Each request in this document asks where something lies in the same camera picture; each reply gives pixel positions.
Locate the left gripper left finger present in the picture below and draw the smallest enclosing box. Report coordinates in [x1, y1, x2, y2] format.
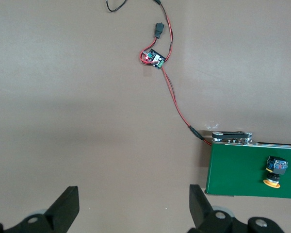
[0, 185, 80, 233]

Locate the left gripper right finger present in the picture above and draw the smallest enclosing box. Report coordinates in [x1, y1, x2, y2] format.
[186, 184, 285, 233]

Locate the yellow push button switch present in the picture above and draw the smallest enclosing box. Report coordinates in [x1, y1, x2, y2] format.
[263, 155, 289, 188]

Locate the green belt conveyor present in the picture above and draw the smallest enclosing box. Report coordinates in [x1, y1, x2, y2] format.
[205, 131, 291, 200]

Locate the small black circuit board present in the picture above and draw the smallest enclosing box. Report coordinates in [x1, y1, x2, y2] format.
[138, 48, 166, 70]

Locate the red black twisted wire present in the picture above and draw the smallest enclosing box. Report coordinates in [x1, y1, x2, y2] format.
[138, 0, 213, 146]

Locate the black inline wire connector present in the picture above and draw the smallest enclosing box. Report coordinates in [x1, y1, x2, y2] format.
[153, 22, 165, 39]

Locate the thin black power cable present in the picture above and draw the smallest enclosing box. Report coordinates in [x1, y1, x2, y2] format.
[105, 0, 128, 13]

